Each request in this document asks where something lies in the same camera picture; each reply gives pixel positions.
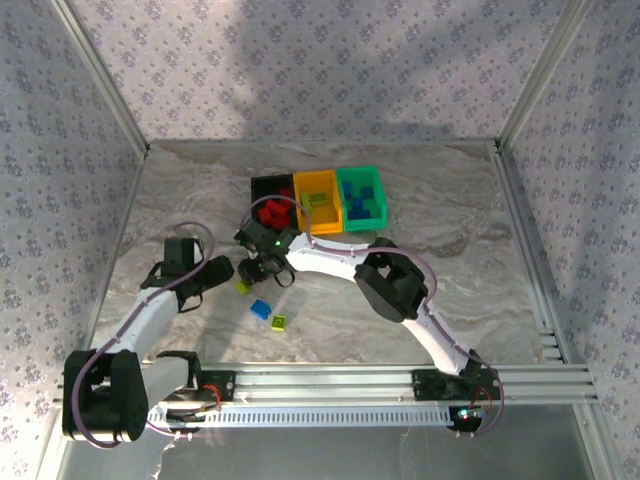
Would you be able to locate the black plastic bin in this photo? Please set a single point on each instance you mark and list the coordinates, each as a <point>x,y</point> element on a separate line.
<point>265,187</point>

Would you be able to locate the yellow plastic bin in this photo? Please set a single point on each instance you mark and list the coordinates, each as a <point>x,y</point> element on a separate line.
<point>325,217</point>

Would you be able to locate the aluminium corner post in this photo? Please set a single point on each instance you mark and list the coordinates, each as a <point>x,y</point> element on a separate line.
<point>107,85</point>
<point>537,75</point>

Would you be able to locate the red long lego brick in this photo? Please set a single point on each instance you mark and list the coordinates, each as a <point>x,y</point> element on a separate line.
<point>286,193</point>
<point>283,216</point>

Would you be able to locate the red short lego brick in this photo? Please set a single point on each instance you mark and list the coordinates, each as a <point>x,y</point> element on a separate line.
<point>263,215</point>
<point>275,223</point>
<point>273,204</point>

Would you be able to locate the aluminium back rail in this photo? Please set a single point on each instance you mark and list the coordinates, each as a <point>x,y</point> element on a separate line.
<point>325,143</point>

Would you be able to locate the blue square lego brick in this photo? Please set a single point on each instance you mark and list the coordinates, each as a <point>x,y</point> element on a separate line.
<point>347,190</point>
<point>357,202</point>

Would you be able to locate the lime long lego brick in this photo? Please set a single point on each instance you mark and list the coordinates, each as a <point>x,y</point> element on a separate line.
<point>316,202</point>
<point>320,196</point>

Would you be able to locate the lime square lego brick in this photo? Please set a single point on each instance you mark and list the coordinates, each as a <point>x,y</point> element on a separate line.
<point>279,323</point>
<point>243,288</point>

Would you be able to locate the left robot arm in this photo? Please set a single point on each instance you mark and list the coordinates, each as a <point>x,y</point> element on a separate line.
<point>105,400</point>

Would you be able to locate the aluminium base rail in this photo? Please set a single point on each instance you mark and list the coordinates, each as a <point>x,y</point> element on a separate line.
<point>325,385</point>

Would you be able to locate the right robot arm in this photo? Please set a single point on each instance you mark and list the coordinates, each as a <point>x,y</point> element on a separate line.
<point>390,285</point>

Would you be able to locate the blue long lego brick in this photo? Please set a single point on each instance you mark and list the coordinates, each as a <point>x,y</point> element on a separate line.
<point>359,214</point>

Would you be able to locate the green plastic bin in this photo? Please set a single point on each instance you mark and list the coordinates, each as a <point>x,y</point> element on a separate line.
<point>370,225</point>

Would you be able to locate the circuit board with LED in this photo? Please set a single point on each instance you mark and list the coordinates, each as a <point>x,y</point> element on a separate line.
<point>465,420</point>

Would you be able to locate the aluminium side rail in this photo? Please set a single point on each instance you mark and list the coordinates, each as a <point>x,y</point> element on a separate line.
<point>527,225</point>
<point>125,210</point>

